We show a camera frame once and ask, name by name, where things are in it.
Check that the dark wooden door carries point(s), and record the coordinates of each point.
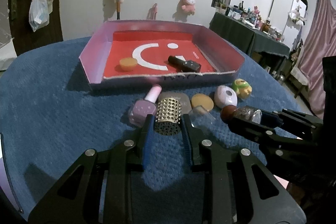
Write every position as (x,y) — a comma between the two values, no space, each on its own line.
(23,37)

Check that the pink curtain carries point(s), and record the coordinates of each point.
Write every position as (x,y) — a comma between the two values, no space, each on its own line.
(319,43)

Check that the white refrigerator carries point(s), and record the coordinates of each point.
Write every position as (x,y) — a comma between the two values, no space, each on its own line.
(287,17)

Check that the grey perfume bottle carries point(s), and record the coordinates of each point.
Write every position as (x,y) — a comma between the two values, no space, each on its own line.
(182,98)

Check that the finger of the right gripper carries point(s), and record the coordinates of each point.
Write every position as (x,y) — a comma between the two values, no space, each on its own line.
(289,119)
(259,133)

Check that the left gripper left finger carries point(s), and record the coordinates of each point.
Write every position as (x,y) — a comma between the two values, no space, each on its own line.
(96,188)

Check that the black nail polish bottle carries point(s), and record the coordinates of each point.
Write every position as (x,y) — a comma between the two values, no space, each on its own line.
(184,66)

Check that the red Miniso paper bag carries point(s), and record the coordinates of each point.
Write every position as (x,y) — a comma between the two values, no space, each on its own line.
(151,49)

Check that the orange round puff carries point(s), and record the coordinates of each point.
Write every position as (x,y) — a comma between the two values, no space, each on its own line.
(128,64)

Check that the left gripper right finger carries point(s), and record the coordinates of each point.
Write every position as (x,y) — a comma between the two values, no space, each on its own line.
(238,188)

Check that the dark green covered table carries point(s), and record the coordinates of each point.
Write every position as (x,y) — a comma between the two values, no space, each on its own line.
(248,40)

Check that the green yellow toy figure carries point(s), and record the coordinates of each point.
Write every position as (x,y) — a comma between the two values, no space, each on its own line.
(242,88)

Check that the pink cardboard tray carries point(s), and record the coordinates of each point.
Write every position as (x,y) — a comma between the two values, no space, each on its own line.
(221,55)

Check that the purple nail polish bottle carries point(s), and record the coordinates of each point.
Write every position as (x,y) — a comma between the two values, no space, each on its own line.
(144,107)

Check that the white plastic bag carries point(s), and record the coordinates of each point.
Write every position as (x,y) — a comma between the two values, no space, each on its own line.
(38,14)

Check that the gold perforated cylinder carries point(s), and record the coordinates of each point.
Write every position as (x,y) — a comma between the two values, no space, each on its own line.
(168,117)

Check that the clear glass bottle red cap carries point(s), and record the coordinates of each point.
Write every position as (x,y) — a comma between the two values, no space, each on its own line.
(247,113)

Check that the pink rounded square case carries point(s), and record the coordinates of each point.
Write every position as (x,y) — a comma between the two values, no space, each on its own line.
(225,96)

